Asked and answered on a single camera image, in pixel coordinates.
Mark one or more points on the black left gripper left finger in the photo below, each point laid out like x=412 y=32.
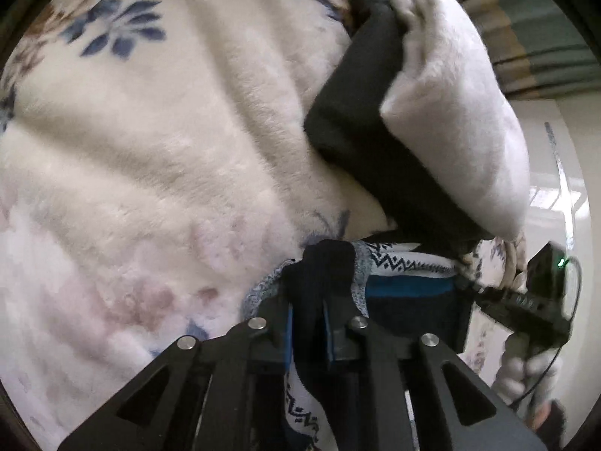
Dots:
x=275 y=307

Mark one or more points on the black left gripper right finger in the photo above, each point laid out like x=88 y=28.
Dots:
x=346 y=330

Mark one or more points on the navy teal patterned sock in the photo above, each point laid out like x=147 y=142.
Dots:
x=406 y=288

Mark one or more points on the grey gloved right hand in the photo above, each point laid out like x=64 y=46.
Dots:
x=520 y=369

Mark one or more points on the black folded garment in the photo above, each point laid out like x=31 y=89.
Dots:
x=345 y=127

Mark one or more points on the white floral fleece blanket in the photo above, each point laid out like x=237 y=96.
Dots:
x=154 y=167

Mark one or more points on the white fluffy garment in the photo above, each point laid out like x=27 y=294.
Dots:
x=446 y=107

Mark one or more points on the striped green curtain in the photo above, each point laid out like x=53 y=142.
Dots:
x=536 y=52

